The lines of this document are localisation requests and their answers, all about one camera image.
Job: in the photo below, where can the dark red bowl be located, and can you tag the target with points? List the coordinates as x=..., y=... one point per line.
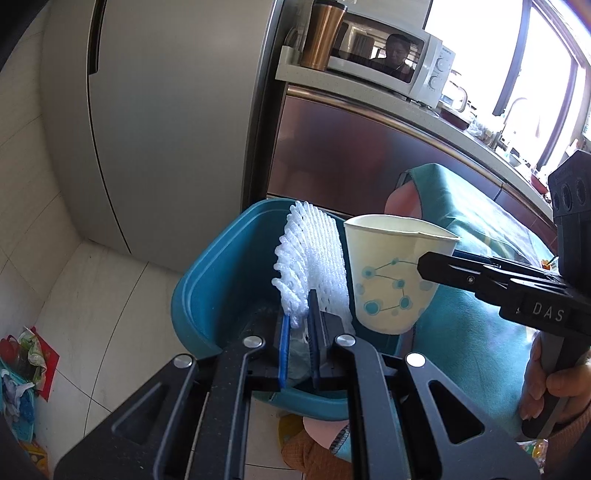
x=455, y=117

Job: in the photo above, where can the person's right hand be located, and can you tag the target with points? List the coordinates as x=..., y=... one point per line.
x=534, y=387

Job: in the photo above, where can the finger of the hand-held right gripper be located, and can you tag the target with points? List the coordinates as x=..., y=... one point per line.
x=461, y=272
x=517, y=271

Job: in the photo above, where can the red paper packet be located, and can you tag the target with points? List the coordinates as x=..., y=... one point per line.
x=48, y=360

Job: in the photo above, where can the orange knitted cloth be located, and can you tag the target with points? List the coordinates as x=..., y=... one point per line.
x=314, y=454

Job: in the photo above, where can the copper travel tumbler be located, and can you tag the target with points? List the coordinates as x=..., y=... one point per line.
x=323, y=37

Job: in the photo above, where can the white microwave oven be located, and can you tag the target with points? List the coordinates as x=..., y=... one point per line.
x=392, y=55

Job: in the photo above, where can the kitchen window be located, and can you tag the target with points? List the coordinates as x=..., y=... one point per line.
x=494, y=46

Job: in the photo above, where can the white dotted paper cup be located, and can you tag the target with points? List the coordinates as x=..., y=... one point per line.
x=392, y=281

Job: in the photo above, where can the glass kettle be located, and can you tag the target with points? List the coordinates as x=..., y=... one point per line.
x=455, y=90

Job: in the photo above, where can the metal kitchen faucet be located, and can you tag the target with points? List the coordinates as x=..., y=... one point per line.
x=505, y=120

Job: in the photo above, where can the teal patterned tablecloth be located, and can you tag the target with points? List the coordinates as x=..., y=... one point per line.
x=461, y=350

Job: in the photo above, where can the grey refrigerator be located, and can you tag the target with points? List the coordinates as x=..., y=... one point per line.
x=175, y=129

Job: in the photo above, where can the blue plastic bin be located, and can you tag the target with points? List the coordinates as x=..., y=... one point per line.
x=217, y=286

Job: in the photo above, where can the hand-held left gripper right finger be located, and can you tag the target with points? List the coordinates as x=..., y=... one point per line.
x=315, y=344

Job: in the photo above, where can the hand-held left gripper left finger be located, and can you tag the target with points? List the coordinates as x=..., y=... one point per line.
x=284, y=350

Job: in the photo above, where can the blue plastic tray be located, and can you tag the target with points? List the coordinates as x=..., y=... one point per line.
x=21, y=406

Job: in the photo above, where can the kitchen counter with cabinets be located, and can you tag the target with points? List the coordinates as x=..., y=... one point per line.
x=351, y=152

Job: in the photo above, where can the white foam fruit net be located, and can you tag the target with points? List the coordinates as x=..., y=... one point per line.
x=314, y=263

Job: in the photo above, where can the colourful plastic bag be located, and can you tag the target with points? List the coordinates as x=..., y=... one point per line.
x=27, y=350

